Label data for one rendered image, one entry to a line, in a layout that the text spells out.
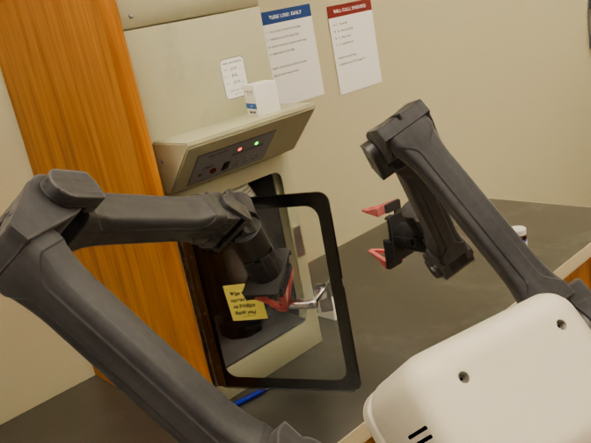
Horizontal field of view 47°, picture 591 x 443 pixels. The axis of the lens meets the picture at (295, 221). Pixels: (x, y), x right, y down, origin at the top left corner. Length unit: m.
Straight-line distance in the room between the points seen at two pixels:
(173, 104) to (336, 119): 0.99
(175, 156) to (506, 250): 0.60
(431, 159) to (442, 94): 1.73
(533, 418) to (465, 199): 0.37
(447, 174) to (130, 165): 0.55
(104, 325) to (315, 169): 1.56
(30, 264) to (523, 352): 0.45
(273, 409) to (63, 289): 0.84
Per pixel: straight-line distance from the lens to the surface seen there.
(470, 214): 0.91
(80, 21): 1.22
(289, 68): 2.07
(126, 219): 0.82
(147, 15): 1.29
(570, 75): 3.54
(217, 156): 1.27
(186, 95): 1.32
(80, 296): 0.65
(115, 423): 1.54
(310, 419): 1.37
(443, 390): 0.61
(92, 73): 1.22
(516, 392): 0.64
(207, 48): 1.36
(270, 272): 1.13
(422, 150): 0.94
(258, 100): 1.33
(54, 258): 0.66
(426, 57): 2.57
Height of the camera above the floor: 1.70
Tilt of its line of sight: 17 degrees down
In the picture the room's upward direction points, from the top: 11 degrees counter-clockwise
